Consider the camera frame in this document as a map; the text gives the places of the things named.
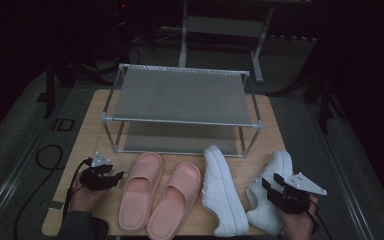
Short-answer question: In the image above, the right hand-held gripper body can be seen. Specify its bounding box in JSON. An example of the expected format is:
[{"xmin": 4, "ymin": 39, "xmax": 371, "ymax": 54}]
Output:
[{"xmin": 267, "ymin": 172, "xmax": 328, "ymax": 215}]

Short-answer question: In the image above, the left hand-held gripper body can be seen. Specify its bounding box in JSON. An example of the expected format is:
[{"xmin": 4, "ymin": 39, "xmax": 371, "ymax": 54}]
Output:
[{"xmin": 79, "ymin": 151, "xmax": 115, "ymax": 192}]

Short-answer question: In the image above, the white sneaker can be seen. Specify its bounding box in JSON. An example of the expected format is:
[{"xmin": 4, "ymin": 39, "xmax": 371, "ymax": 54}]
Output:
[
  {"xmin": 201, "ymin": 144, "xmax": 250, "ymax": 238},
  {"xmin": 245, "ymin": 150, "xmax": 295, "ymax": 236}
]

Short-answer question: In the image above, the pink slipper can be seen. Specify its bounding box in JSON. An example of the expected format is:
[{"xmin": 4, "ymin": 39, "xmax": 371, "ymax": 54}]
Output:
[
  {"xmin": 146, "ymin": 161, "xmax": 203, "ymax": 240},
  {"xmin": 118, "ymin": 151, "xmax": 165, "ymax": 233}
]

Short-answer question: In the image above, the grey metal shoe rack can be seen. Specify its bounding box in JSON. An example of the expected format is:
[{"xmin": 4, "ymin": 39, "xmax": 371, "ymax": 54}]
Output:
[{"xmin": 100, "ymin": 63, "xmax": 265, "ymax": 159}]

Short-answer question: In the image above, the person's left hand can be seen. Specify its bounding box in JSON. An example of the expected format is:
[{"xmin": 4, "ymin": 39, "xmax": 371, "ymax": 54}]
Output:
[{"xmin": 69, "ymin": 173, "xmax": 112, "ymax": 213}]

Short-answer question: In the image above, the person's right hand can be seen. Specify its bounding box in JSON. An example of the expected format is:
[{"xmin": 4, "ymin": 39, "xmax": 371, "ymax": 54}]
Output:
[{"xmin": 281, "ymin": 195, "xmax": 320, "ymax": 240}]

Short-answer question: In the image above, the black stand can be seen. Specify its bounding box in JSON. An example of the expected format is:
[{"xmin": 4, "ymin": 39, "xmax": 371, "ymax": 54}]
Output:
[
  {"xmin": 266, "ymin": 33, "xmax": 348, "ymax": 136},
  {"xmin": 42, "ymin": 49, "xmax": 114, "ymax": 120}
]

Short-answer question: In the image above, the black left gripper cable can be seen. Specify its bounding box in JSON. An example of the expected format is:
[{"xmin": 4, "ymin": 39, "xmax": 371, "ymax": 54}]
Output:
[{"xmin": 61, "ymin": 157, "xmax": 94, "ymax": 223}]

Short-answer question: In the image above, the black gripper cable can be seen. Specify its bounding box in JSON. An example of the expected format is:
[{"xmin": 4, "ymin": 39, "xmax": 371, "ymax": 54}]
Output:
[
  {"xmin": 61, "ymin": 157, "xmax": 94, "ymax": 223},
  {"xmin": 308, "ymin": 199, "xmax": 334, "ymax": 240}
]

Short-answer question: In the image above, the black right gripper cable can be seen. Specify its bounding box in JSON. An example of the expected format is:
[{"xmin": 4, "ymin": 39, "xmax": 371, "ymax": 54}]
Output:
[{"xmin": 308, "ymin": 199, "xmax": 334, "ymax": 240}]

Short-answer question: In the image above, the black floor cable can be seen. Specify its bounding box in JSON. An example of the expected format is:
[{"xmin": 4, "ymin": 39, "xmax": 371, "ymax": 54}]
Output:
[{"xmin": 12, "ymin": 143, "xmax": 65, "ymax": 240}]

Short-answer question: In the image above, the white metal desk frame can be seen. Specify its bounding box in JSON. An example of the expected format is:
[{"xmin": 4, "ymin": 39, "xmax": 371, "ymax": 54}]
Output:
[{"xmin": 177, "ymin": 0, "xmax": 275, "ymax": 84}]

